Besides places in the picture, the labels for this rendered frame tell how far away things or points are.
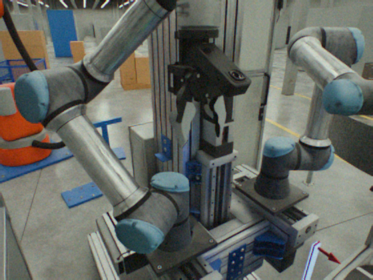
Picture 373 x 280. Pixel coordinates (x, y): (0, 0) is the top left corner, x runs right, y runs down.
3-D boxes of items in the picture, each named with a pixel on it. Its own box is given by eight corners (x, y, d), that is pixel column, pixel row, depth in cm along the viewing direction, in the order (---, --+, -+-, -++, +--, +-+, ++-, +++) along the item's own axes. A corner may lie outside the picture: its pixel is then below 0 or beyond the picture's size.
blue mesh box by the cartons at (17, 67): (-1, 114, 530) (-17, 66, 488) (16, 99, 640) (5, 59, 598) (44, 110, 554) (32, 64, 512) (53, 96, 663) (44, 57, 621)
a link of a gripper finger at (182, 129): (169, 139, 53) (182, 96, 51) (184, 150, 48) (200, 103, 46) (156, 137, 51) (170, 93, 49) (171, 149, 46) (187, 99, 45)
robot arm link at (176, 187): (195, 205, 85) (196, 170, 80) (178, 232, 74) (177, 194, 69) (163, 196, 90) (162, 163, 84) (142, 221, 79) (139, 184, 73)
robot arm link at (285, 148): (257, 162, 112) (260, 133, 106) (288, 163, 112) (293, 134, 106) (264, 177, 101) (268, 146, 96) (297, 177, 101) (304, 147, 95)
